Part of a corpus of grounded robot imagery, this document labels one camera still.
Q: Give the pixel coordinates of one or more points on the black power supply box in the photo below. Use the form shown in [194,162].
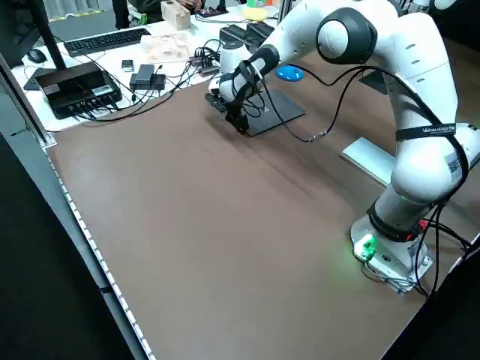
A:
[262,32]
[232,35]

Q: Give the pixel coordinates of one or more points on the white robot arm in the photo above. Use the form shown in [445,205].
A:
[412,75]
[450,3]

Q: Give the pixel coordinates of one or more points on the grey usb hub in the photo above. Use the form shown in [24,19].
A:
[204,63]

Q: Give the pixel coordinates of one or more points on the black keyboard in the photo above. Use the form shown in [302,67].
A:
[107,40]

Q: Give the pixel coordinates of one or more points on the black power adapter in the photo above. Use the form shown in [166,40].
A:
[146,77]

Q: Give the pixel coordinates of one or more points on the grey table frame rail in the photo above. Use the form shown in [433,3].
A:
[75,225]

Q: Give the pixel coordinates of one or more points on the person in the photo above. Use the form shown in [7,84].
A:
[144,4]

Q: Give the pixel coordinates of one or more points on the clear plastic bag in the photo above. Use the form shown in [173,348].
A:
[167,47]

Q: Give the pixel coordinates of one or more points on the aluminium frame post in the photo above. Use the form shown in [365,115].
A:
[287,9]

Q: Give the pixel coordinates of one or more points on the blue desk lamp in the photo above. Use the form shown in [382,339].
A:
[290,73]

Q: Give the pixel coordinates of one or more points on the black dock box with ports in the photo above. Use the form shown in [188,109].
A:
[75,84]

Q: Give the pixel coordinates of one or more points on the black monitor stand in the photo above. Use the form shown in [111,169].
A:
[47,33]

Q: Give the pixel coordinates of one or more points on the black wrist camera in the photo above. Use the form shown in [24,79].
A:
[214,102]

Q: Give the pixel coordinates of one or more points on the black mouse pad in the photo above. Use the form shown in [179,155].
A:
[375,83]

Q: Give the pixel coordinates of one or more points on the small black device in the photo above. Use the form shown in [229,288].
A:
[128,65]

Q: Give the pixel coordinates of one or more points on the wooden box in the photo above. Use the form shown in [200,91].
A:
[176,15]

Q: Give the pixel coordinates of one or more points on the grey laptop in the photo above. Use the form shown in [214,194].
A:
[279,110]

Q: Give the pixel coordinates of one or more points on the black computer mouse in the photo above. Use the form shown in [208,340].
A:
[36,55]

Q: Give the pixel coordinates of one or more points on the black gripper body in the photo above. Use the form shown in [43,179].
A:
[235,108]

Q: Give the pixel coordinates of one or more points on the yellow round object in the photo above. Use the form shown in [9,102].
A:
[255,14]

